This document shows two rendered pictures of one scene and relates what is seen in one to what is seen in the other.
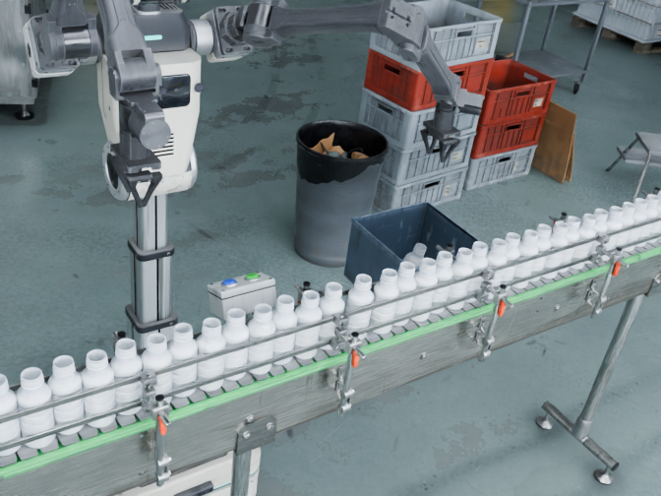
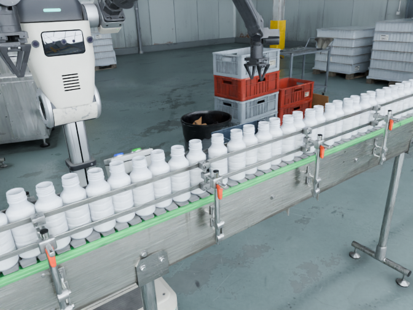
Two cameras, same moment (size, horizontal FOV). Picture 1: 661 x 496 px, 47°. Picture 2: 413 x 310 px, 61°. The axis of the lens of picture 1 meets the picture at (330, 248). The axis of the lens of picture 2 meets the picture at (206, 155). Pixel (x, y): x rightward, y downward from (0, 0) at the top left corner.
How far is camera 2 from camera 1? 0.76 m
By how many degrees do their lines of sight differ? 10
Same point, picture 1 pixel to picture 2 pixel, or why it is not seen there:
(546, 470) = (364, 283)
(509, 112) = (292, 100)
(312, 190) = not seen: hidden behind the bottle
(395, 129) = (235, 113)
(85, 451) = not seen: outside the picture
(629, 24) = (340, 67)
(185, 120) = (84, 64)
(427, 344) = (273, 187)
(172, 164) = (81, 96)
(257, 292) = not seen: hidden behind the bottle
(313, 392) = (193, 228)
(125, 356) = (15, 201)
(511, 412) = (333, 252)
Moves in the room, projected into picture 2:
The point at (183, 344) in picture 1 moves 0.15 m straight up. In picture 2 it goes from (70, 189) to (58, 130)
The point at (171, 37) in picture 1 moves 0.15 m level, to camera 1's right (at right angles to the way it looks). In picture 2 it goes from (67, 10) to (107, 9)
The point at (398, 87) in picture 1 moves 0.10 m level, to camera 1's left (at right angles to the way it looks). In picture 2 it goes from (232, 90) to (222, 90)
